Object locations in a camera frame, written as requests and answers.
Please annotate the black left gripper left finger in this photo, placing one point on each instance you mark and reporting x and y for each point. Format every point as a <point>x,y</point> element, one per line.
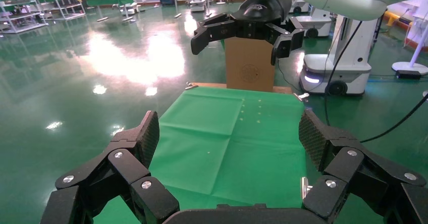
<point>127,169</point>

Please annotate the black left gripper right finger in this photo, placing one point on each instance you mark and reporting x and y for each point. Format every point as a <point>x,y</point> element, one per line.
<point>351,169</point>

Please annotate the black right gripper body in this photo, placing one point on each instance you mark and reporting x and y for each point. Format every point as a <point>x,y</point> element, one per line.
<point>264,8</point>

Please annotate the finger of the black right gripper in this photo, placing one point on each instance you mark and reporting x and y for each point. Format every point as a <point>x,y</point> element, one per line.
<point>210,32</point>
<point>289,38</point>

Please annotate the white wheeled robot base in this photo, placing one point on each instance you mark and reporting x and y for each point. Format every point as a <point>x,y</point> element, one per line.
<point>314,20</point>
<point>337,68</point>

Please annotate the cardboard box with round print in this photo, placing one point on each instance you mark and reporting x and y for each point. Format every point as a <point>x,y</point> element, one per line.
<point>249,72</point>

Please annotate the black floor box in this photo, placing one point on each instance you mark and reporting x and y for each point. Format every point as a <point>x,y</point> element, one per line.
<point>408,74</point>

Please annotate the green table cloth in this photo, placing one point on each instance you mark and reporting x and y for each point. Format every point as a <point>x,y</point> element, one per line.
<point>217,142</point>

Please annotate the green covered table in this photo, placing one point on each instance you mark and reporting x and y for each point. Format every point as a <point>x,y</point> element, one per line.
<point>107,0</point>

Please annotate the white floor stand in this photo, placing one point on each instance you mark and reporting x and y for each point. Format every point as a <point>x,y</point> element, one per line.
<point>413,65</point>

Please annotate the white metal shelving rack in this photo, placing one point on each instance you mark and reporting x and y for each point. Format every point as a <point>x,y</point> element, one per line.
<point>65,7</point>
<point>20,17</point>

